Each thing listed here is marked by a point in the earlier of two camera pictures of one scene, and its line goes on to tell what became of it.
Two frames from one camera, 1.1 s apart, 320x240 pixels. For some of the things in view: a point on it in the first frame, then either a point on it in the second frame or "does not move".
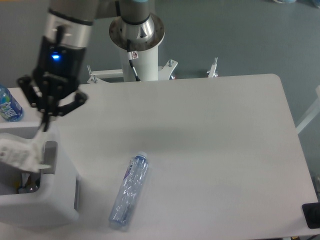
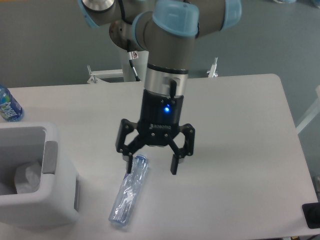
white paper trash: x=27 y=156 to x=27 y=178
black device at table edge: x=311 y=211 does not move
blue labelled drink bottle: x=10 y=110 does not move
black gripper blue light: x=56 y=74 to x=160 y=117
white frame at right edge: x=313 y=114 does not move
